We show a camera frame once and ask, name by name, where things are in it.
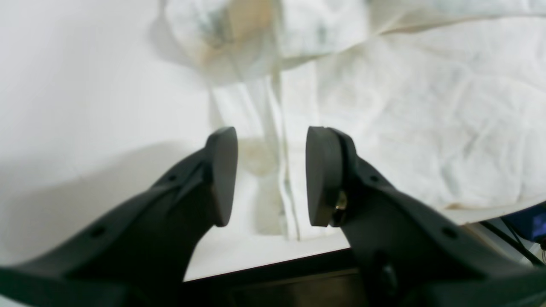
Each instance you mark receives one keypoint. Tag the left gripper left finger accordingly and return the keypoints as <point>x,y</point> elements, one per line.
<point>137,254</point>

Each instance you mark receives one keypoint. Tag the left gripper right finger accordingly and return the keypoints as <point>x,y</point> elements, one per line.
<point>408,254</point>

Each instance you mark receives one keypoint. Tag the white t-shirt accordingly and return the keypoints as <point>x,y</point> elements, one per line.
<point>446,98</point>

